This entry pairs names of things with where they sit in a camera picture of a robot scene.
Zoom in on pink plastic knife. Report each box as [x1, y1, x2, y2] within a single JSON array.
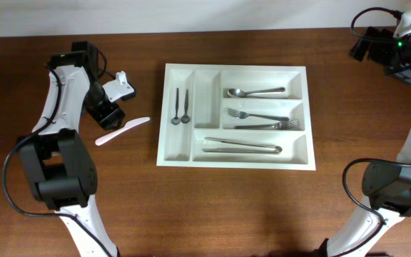
[[95, 117, 151, 146]]

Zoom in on white plastic cutlery tray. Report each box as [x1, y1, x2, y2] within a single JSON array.
[[156, 64, 316, 171]]

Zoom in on steel fork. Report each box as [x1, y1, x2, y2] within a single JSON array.
[[225, 108, 290, 122], [234, 119, 300, 130]]

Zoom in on right black cable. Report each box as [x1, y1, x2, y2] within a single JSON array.
[[341, 6, 411, 257]]

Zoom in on left black cable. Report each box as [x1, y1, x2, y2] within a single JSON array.
[[1, 48, 116, 257]]

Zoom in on black cable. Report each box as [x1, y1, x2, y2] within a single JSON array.
[[1, 48, 116, 257], [341, 6, 411, 257]]

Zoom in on small steel teaspoon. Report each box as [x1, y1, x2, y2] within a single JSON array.
[[171, 88, 181, 125], [181, 89, 191, 124]]

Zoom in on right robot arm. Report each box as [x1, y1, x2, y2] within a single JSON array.
[[313, 3, 411, 256]]

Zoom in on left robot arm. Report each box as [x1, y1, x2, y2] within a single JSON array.
[[13, 41, 125, 256]]

